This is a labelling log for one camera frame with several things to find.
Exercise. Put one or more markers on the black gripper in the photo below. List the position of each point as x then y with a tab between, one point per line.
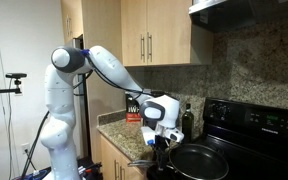
162	145

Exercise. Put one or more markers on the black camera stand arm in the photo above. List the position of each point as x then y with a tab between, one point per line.
4	90

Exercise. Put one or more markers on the small black frying pan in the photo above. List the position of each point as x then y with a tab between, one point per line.
199	163

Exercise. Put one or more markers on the steel range hood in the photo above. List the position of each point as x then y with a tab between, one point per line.
237	15

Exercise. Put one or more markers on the wood cabinet over fridge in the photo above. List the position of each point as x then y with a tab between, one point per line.
72	16

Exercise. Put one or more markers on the dark olive oil bottle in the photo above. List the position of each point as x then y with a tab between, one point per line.
187	125

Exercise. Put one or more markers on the stainless steel fridge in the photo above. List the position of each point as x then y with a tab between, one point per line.
83	126

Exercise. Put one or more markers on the black and red bag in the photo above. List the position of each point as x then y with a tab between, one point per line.
132	111

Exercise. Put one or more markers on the black electric stove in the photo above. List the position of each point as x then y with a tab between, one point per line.
250	153

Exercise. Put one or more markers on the black camera on stand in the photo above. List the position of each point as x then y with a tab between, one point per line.
16	75

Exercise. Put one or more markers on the white wall outlet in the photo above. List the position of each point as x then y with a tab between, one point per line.
25	148

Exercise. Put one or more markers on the tall wood side panel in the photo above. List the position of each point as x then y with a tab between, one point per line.
100	33

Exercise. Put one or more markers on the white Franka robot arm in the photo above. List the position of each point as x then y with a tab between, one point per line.
60	100

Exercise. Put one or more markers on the light wood base cabinet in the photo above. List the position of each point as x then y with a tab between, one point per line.
107	156

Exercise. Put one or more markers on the light wood cabinet door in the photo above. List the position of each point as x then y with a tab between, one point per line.
132	30
170	30

